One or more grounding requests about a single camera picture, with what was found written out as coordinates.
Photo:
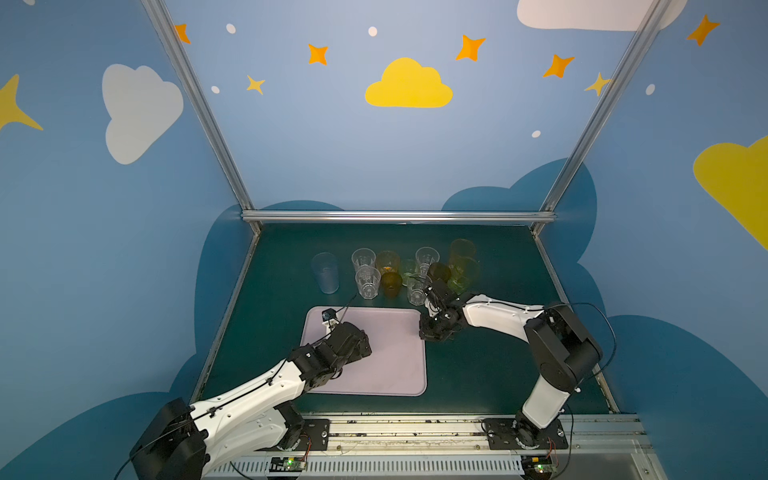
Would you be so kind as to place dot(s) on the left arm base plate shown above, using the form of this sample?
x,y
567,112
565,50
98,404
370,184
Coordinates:
x,y
309,434

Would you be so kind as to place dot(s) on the aluminium frame horizontal bar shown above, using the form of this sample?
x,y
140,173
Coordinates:
x,y
370,217

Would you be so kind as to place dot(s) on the clear smooth glass rear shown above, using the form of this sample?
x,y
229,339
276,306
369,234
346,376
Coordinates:
x,y
426,256

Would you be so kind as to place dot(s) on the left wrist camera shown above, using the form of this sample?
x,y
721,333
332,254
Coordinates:
x,y
329,318

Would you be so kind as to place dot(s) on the pale green small glass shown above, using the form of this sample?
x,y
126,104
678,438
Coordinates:
x,y
409,270

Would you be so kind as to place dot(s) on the yellow amber smooth glass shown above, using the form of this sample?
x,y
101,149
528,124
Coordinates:
x,y
387,261

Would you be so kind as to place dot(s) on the dark amber dimpled glass left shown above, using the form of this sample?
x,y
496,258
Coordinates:
x,y
391,284

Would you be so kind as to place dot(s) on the aluminium frame left post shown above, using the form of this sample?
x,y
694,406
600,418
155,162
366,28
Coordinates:
x,y
162,23

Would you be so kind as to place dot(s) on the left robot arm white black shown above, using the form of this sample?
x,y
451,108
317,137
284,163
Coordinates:
x,y
188,441

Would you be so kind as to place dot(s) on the tall green glass front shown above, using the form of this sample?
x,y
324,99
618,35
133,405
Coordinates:
x,y
464,271

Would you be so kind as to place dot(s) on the aluminium rail front base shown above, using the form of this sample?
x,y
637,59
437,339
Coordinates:
x,y
441,446

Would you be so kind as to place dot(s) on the right green circuit board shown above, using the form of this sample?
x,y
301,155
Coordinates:
x,y
537,468

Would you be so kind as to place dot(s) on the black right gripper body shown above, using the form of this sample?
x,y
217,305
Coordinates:
x,y
437,291

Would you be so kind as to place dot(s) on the dark amber dimpled glass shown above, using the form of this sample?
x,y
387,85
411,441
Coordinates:
x,y
391,284
438,271

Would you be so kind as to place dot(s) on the tall green yellow glass rear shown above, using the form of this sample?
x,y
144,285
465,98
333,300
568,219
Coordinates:
x,y
461,248

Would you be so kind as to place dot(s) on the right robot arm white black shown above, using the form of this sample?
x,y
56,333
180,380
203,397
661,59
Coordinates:
x,y
563,350

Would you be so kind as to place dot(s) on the aluminium frame post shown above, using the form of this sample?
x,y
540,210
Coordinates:
x,y
162,23
642,40

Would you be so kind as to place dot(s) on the frosted blue tall cup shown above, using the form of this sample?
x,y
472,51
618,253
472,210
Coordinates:
x,y
324,267

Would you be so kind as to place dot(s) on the dark amber dimpled glass right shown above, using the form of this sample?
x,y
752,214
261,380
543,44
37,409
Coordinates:
x,y
438,271

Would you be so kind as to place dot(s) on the clear faceted glass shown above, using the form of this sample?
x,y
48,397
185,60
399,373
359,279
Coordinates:
x,y
415,286
368,282
363,257

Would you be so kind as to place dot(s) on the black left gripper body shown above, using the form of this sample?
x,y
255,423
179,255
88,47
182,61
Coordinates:
x,y
359,339

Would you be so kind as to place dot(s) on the green circuit board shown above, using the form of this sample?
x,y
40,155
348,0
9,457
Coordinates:
x,y
537,468
287,465

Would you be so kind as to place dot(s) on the lilac plastic tray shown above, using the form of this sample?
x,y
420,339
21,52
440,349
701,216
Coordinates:
x,y
397,365

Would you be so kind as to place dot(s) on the left green circuit board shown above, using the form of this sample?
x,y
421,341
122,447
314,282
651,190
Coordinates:
x,y
287,465

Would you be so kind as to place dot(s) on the aluminium frame right post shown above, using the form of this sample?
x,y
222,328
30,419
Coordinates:
x,y
642,40

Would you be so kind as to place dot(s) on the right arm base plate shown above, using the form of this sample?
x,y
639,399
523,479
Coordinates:
x,y
501,433

